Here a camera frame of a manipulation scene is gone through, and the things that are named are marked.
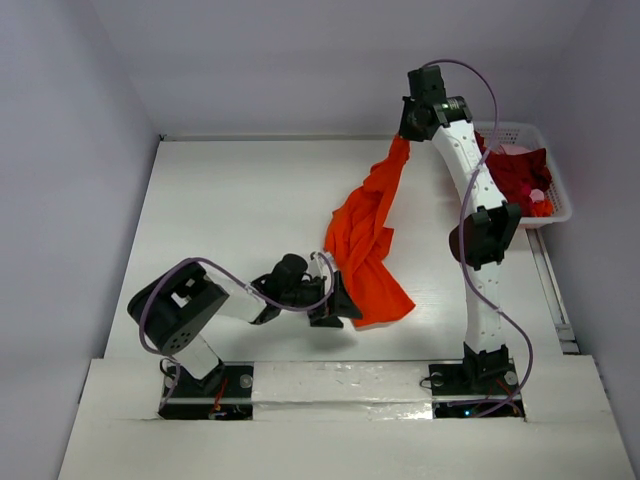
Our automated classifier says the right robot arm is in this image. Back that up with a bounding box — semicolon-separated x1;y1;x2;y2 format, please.
399;62;521;396

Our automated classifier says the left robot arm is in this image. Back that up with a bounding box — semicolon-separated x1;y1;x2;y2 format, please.
127;252;363;395

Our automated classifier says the white plastic basket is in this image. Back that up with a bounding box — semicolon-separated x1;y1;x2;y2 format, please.
491;122;572;229

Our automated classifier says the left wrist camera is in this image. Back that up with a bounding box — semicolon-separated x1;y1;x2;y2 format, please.
308;251;337;282

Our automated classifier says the orange t shirt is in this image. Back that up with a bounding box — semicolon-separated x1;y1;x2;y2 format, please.
324;135;415;329

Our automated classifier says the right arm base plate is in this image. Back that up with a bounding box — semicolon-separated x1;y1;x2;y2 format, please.
419;363;526;419

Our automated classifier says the dark red t shirt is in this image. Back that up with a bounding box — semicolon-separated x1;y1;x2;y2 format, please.
485;145;553;218

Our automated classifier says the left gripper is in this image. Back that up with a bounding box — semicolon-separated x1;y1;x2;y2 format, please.
279;271;360;327

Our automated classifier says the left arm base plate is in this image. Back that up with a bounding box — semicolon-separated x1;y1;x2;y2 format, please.
158;363;254;421

